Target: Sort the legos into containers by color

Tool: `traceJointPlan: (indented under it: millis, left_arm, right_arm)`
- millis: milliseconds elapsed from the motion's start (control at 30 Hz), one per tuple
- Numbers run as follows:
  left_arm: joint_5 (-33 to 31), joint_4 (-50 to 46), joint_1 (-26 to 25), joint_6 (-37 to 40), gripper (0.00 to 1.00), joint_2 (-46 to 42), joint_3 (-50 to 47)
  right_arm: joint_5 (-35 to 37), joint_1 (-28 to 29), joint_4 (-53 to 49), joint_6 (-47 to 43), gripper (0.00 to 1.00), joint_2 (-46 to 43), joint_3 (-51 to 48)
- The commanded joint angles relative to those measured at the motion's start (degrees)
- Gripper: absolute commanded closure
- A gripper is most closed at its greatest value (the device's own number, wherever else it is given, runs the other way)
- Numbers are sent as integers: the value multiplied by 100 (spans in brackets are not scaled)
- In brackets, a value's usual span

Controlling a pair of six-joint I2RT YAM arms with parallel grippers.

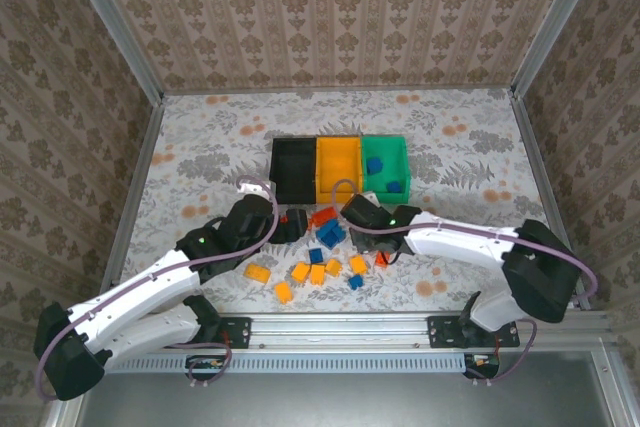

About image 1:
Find black plastic bin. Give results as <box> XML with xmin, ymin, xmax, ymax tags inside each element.
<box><xmin>268</xmin><ymin>135</ymin><xmax>320</xmax><ymax>206</ymax></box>

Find yellow plastic bin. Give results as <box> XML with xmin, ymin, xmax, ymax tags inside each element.
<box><xmin>314</xmin><ymin>135</ymin><xmax>365</xmax><ymax>206</ymax></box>

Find green plastic bin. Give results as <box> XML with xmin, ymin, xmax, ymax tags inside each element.
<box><xmin>359</xmin><ymin>134</ymin><xmax>413</xmax><ymax>203</ymax></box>

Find black connector box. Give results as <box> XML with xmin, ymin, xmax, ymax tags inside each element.
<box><xmin>186</xmin><ymin>353</ymin><xmax>225</xmax><ymax>381</ymax></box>
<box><xmin>463</xmin><ymin>352</ymin><xmax>502</xmax><ymax>380</ymax></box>

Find grey metal panel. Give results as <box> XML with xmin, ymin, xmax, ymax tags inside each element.
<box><xmin>42</xmin><ymin>350</ymin><xmax>619</xmax><ymax>427</ymax></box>

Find aluminium table rail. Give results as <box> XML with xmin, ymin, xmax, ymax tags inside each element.
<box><xmin>219</xmin><ymin>313</ymin><xmax>609</xmax><ymax>351</ymax></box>

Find aluminium side rail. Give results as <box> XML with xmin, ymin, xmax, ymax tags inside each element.
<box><xmin>101</xmin><ymin>99</ymin><xmax>166</xmax><ymax>291</ymax></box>
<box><xmin>508</xmin><ymin>90</ymin><xmax>594</xmax><ymax>311</ymax></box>

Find white slotted cable duct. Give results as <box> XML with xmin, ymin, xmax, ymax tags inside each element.
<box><xmin>106</xmin><ymin>348</ymin><xmax>469</xmax><ymax>375</ymax></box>

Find aluminium back rail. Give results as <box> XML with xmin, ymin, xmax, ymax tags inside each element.
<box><xmin>161</xmin><ymin>82</ymin><xmax>516</xmax><ymax>97</ymax></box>

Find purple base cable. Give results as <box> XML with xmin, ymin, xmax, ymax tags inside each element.
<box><xmin>470</xmin><ymin>319</ymin><xmax>541</xmax><ymax>389</ymax></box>
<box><xmin>185</xmin><ymin>342</ymin><xmax>233</xmax><ymax>390</ymax></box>

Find aluminium frame post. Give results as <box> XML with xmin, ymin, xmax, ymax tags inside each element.
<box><xmin>58</xmin><ymin>0</ymin><xmax>166</xmax><ymax>105</ymax></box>
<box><xmin>511</xmin><ymin>0</ymin><xmax>609</xmax><ymax>98</ymax></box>

